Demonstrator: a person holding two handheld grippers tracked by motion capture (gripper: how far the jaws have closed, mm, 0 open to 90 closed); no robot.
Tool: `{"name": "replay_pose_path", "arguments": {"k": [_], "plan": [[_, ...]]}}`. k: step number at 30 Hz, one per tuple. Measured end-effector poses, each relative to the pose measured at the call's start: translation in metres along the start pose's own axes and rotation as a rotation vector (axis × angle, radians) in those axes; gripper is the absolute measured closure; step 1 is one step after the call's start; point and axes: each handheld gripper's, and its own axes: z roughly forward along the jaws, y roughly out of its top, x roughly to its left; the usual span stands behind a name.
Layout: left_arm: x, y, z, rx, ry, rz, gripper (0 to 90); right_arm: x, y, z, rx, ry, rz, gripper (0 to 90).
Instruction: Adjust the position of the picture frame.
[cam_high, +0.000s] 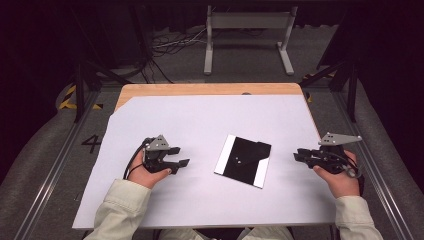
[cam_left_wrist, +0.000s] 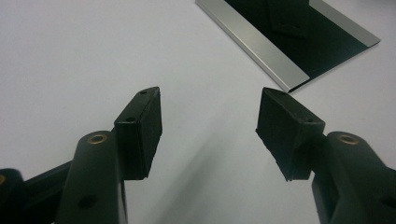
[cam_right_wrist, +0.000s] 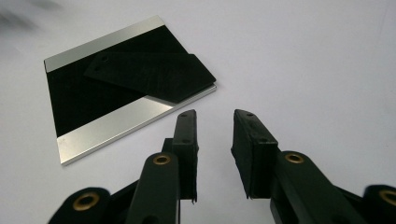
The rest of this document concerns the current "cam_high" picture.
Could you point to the black silver photo frame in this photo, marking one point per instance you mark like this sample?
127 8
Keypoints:
246 161

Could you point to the grey metal stand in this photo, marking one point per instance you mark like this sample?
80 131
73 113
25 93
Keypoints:
248 20

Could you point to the person's left hand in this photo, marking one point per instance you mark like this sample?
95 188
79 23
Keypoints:
143 175

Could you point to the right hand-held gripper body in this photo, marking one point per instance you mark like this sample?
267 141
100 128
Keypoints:
330 156

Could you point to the aluminium floor rail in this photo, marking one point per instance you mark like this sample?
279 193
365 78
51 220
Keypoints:
53 173
376 173

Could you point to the black tripod stand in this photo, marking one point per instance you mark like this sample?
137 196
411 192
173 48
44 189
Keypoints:
346 80
81 83

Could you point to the wooden table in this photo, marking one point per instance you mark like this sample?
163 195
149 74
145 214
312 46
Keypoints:
200 89

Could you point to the yellow black floor tape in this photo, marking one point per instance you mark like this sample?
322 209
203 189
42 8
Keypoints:
310 97
68 100

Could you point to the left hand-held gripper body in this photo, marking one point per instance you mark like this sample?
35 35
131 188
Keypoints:
156 160

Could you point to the person's right hand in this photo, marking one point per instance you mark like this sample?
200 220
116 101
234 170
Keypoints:
340 185

